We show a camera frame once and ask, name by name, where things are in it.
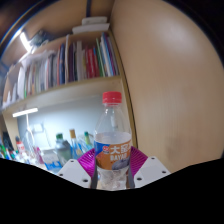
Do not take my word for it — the white desk lamp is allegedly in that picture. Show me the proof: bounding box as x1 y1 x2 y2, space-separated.
12 107 39 148

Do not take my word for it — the yellow-capped bottle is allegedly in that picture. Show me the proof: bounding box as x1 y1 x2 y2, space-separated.
68 128 83 159

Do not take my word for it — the wooden shelf unit with books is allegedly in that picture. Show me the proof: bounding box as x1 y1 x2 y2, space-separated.
0 16 138 161

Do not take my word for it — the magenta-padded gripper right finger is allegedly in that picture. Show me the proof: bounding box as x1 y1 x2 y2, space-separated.
126 145 172 189

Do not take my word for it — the clear plastic bottle red cap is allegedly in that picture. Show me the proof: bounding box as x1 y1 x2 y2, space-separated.
93 91 133 191

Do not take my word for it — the grey shaker bottle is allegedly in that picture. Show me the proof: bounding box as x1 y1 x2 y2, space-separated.
54 138 73 166

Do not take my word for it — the red and white canister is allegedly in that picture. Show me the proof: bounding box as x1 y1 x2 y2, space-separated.
15 136 26 155

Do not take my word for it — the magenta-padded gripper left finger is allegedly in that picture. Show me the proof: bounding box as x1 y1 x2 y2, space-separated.
55 148 99 189

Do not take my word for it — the ceiling light tube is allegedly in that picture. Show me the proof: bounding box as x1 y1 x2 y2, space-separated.
19 31 33 53

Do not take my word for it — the green-capped bottle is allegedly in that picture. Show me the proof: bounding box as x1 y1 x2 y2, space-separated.
83 131 94 153

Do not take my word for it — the blue and white box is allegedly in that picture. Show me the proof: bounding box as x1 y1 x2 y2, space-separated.
41 148 63 173

